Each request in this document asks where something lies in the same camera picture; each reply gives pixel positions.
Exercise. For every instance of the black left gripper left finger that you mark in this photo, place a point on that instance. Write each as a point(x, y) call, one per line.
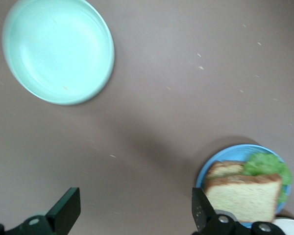
point(54, 218)

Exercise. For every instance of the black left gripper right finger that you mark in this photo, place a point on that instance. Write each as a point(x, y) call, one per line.
point(215, 220)

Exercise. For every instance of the brown bread slice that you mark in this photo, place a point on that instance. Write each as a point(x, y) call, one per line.
point(223, 169)
point(242, 198)

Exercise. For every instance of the green lettuce leaf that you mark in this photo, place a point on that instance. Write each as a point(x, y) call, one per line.
point(267, 164)

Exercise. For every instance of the blue round plate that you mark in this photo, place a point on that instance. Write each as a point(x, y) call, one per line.
point(220, 156)

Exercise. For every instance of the beige round plate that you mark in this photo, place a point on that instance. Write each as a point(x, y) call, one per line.
point(287, 225)

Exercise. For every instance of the mint green round plate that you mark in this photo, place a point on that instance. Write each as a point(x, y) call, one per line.
point(58, 51)

